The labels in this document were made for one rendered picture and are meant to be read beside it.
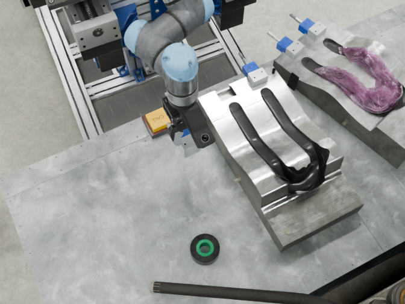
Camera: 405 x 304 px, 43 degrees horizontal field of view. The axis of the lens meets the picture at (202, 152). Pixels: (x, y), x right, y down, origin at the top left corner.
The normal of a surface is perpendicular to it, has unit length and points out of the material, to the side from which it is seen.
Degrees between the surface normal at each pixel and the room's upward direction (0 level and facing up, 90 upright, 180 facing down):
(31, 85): 0
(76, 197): 0
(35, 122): 0
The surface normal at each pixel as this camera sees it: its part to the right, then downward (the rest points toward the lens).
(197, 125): 0.25, -0.03
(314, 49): 0.00, -0.44
